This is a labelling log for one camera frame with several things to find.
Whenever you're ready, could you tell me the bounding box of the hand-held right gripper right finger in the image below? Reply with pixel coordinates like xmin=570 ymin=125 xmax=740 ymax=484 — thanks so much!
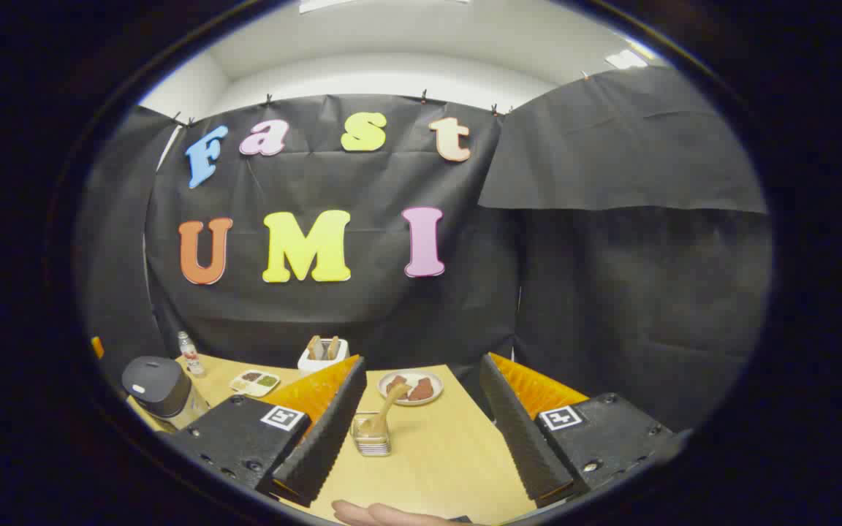
xmin=479 ymin=353 xmax=685 ymax=508

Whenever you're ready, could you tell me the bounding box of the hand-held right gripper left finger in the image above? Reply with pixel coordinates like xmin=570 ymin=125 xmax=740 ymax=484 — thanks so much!
xmin=165 ymin=356 xmax=367 ymax=508

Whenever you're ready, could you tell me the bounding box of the clear chopstick holder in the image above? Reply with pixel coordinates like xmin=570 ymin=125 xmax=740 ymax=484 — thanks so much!
xmin=350 ymin=413 xmax=392 ymax=457

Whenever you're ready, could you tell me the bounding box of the silver black rice cooker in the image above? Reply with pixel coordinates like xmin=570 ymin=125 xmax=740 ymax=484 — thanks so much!
xmin=121 ymin=356 xmax=211 ymax=433

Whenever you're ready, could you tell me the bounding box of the wooden spoon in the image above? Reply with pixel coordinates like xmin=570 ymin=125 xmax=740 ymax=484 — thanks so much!
xmin=360 ymin=384 xmax=409 ymax=438

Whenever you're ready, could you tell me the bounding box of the white toaster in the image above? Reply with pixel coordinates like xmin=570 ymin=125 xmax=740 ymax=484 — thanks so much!
xmin=297 ymin=338 xmax=350 ymax=375

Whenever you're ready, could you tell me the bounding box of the white divided condiment dish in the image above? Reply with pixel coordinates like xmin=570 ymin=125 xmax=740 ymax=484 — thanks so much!
xmin=229 ymin=370 xmax=281 ymax=397

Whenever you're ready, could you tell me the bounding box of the small clear bottle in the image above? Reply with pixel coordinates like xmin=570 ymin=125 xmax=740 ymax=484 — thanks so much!
xmin=178 ymin=331 xmax=206 ymax=377

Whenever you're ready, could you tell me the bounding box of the white round plate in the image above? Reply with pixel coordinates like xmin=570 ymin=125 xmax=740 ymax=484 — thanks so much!
xmin=378 ymin=370 xmax=444 ymax=406

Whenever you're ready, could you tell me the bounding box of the black backdrop cloth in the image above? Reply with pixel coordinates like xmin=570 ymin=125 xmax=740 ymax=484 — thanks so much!
xmin=74 ymin=66 xmax=773 ymax=439

